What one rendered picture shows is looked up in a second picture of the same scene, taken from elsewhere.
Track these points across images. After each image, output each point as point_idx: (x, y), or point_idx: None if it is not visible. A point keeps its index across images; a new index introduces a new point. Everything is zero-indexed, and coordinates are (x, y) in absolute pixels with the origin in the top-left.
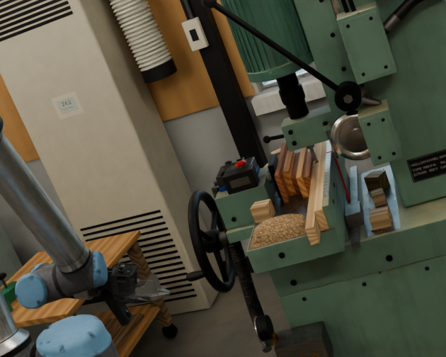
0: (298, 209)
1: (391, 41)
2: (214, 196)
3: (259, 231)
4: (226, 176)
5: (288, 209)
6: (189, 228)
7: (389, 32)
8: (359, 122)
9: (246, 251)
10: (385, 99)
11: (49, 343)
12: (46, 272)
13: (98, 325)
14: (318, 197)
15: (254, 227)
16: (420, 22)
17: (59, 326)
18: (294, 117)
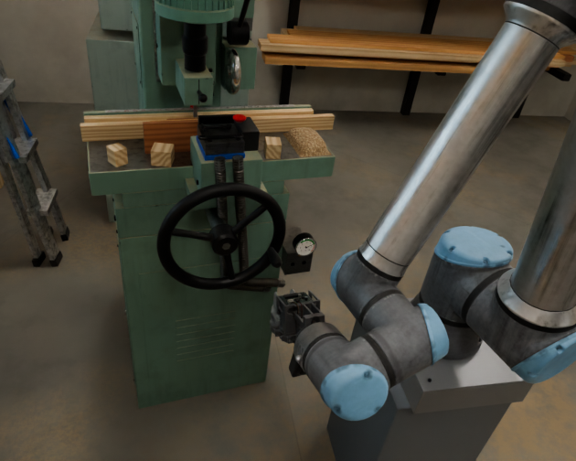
0: (263, 139)
1: None
2: (243, 166)
3: (321, 140)
4: (258, 129)
5: (261, 144)
6: (273, 202)
7: None
8: (256, 50)
9: (334, 156)
10: (222, 39)
11: (503, 245)
12: (405, 300)
13: (454, 227)
14: (288, 110)
15: (289, 158)
16: None
17: (477, 249)
18: (205, 67)
